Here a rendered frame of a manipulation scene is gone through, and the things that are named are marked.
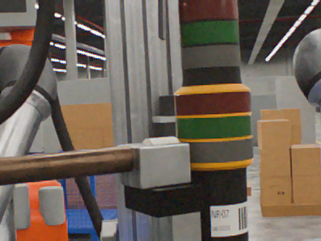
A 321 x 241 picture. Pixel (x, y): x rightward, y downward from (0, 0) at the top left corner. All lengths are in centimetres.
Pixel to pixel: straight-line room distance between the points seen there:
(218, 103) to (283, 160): 761
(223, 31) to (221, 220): 10
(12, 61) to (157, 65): 32
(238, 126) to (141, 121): 91
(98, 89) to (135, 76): 975
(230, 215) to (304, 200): 770
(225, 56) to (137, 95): 91
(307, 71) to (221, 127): 79
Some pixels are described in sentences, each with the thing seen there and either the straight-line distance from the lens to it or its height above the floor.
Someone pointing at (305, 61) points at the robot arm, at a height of 162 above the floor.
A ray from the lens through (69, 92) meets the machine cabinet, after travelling 1111.
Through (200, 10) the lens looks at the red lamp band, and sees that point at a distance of 33.
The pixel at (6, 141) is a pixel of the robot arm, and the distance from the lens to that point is 98.
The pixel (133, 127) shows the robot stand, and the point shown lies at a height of 151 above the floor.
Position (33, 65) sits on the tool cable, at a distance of 29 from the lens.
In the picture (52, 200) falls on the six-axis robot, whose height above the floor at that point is 91.
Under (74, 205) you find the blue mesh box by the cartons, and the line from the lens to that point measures 688.
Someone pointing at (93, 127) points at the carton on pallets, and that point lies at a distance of 843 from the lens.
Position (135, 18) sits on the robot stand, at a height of 173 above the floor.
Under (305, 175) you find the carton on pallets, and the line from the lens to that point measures 798.
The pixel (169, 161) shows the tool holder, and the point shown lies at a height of 153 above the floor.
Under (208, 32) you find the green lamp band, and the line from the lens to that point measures 33.
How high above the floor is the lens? 156
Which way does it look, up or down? 4 degrees down
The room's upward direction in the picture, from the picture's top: 3 degrees counter-clockwise
